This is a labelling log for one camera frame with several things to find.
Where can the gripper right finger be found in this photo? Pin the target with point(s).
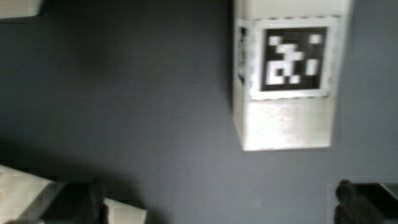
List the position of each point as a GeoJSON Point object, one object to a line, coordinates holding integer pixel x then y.
{"type": "Point", "coordinates": [367, 203]}

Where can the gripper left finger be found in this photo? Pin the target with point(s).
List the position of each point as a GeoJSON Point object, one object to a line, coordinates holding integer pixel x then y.
{"type": "Point", "coordinates": [78, 207]}

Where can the white table leg with tag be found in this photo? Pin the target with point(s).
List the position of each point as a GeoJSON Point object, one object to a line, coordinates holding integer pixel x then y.
{"type": "Point", "coordinates": [289, 46]}

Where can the white square table top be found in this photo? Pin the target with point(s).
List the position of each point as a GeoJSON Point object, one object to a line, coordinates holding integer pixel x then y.
{"type": "Point", "coordinates": [28, 194]}

